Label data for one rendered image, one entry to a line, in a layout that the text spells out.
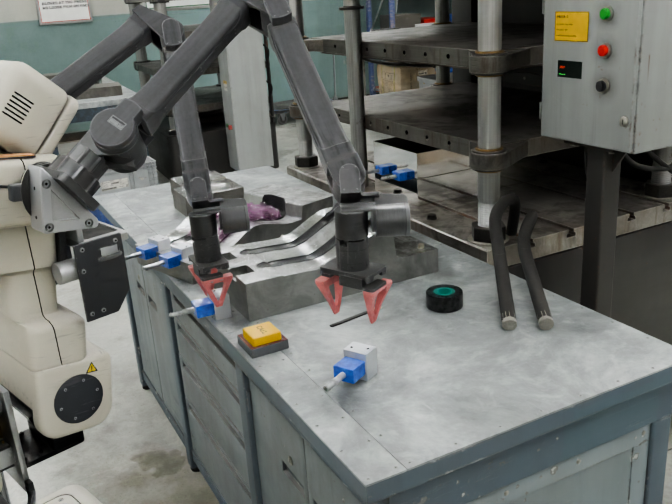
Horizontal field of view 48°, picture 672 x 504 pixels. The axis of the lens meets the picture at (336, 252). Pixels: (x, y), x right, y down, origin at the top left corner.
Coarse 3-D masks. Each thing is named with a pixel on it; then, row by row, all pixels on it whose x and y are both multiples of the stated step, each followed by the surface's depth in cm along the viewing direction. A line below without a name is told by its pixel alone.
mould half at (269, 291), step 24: (312, 216) 193; (288, 240) 188; (312, 240) 184; (384, 240) 175; (408, 240) 190; (240, 264) 173; (288, 264) 172; (312, 264) 172; (408, 264) 180; (432, 264) 184; (216, 288) 182; (240, 288) 165; (264, 288) 164; (288, 288) 166; (312, 288) 169; (240, 312) 168; (264, 312) 165
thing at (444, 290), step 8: (432, 288) 166; (440, 288) 166; (448, 288) 166; (456, 288) 166; (432, 296) 162; (440, 296) 162; (448, 296) 162; (456, 296) 161; (432, 304) 163; (440, 304) 162; (448, 304) 161; (456, 304) 162; (440, 312) 162; (448, 312) 162
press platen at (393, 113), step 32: (384, 96) 302; (416, 96) 297; (448, 96) 292; (512, 96) 282; (384, 128) 254; (416, 128) 237; (448, 128) 231; (512, 128) 225; (480, 160) 197; (512, 160) 202
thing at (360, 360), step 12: (348, 348) 138; (360, 348) 137; (372, 348) 137; (348, 360) 136; (360, 360) 136; (372, 360) 137; (336, 372) 135; (348, 372) 133; (360, 372) 135; (372, 372) 138; (336, 384) 131
